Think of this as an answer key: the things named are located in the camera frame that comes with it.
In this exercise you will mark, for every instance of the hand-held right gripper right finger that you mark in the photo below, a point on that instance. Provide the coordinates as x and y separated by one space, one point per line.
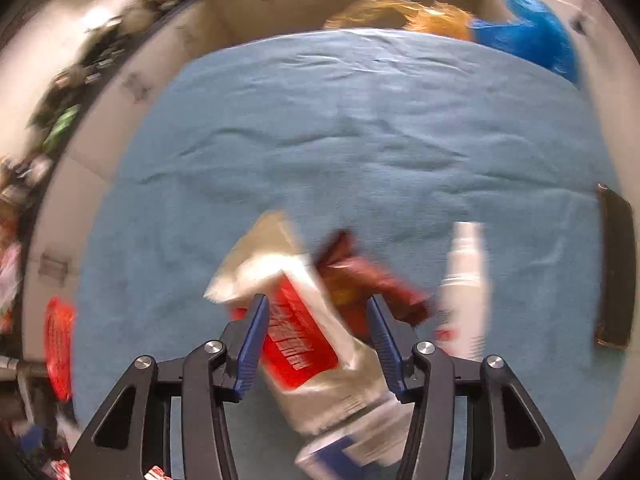
385 350

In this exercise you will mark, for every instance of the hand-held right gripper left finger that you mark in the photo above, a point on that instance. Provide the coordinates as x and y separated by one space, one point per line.
252 345

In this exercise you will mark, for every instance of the red white snack packet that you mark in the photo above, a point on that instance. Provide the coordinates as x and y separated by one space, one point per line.
295 340

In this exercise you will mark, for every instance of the white medicine box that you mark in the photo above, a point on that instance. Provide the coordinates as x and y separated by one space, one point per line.
345 452

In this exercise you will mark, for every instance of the red plastic basket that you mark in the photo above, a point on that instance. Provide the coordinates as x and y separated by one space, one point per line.
59 345

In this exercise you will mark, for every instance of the brown snack wrapper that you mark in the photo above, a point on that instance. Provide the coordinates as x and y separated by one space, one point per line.
360 280

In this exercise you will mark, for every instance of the white spray bottle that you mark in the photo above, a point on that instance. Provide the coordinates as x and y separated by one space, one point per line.
465 300

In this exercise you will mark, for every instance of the red white wrapper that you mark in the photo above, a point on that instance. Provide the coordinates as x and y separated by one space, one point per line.
155 472

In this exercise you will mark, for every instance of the blue table cloth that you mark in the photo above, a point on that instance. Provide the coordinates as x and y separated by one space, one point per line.
350 135

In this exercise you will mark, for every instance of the black smartphone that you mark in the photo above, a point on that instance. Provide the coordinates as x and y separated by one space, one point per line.
615 270

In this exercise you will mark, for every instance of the yellow plastic bag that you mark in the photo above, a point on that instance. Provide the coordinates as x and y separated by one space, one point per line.
380 10

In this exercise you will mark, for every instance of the blue plastic bag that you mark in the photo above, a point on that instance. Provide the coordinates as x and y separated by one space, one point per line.
525 35

